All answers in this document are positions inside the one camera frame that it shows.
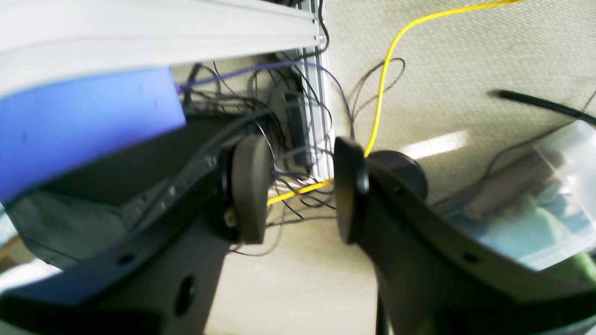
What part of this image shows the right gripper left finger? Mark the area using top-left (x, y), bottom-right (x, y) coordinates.
top-left (1, 135), bottom-right (273, 335)

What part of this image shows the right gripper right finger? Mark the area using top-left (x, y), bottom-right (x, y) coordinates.
top-left (333, 136), bottom-right (595, 335)

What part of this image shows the clear plastic storage bin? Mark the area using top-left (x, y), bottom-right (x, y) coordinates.
top-left (434, 121), bottom-right (595, 282)

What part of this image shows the blue box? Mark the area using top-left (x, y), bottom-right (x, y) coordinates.
top-left (0, 68), bottom-right (186, 203)

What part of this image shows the purple cable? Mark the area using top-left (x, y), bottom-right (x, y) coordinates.
top-left (177, 60), bottom-right (355, 140)

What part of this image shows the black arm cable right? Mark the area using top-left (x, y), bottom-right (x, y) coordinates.
top-left (491, 89), bottom-right (596, 126)

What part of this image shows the yellow cable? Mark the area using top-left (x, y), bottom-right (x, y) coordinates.
top-left (266, 0), bottom-right (527, 206)

